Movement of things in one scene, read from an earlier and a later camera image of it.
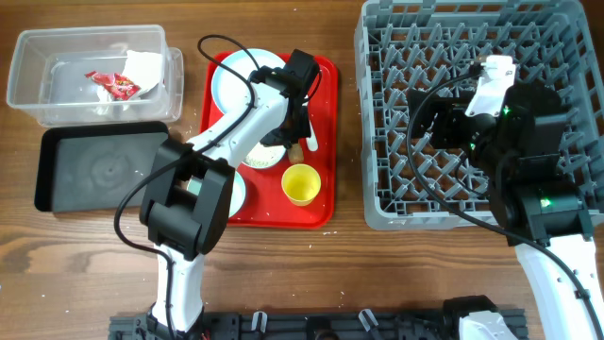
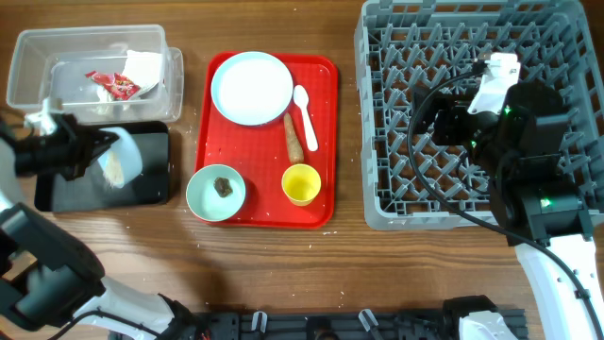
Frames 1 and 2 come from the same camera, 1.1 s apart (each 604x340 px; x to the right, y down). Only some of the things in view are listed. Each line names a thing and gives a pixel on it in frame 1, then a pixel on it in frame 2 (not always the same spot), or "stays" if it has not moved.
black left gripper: [302, 130] → [82, 141]
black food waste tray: [92, 168] stays
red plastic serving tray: [301, 191] stays
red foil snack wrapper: [118, 86] stays
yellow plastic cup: [301, 184] stays
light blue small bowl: [263, 156] → [121, 161]
